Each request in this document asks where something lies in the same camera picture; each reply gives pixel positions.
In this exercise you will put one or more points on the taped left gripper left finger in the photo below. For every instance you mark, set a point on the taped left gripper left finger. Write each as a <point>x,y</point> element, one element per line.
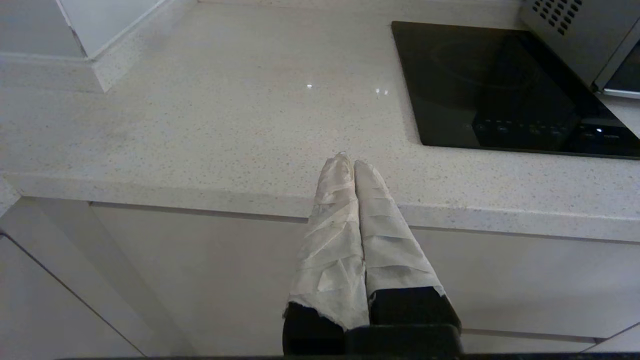
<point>330,250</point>

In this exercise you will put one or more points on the black induction cooktop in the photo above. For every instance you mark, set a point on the black induction cooktop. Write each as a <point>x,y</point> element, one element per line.
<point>475,85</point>

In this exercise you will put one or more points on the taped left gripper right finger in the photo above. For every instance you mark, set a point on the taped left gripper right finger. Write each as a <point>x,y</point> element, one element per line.
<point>390,250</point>

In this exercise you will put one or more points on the silver microwave oven body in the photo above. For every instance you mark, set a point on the silver microwave oven body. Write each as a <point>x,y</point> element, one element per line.
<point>590,27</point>

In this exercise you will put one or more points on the white cabinet front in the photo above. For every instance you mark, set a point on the white cabinet front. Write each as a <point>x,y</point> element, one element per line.
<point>525,345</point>
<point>40,320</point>
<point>200,275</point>

